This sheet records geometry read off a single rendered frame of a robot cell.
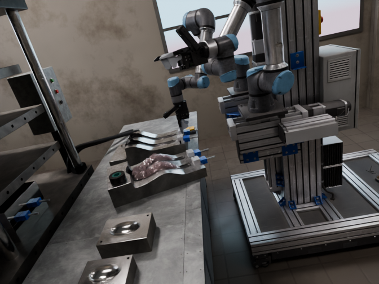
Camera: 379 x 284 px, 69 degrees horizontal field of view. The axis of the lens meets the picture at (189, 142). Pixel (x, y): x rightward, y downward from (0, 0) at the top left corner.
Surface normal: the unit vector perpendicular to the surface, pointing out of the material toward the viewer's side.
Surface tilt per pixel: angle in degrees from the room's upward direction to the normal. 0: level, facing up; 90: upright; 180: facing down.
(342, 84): 90
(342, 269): 0
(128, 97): 90
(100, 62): 90
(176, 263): 0
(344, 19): 90
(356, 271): 0
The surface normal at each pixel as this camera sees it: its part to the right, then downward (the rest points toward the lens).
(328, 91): 0.01, 0.40
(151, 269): -0.21, -0.89
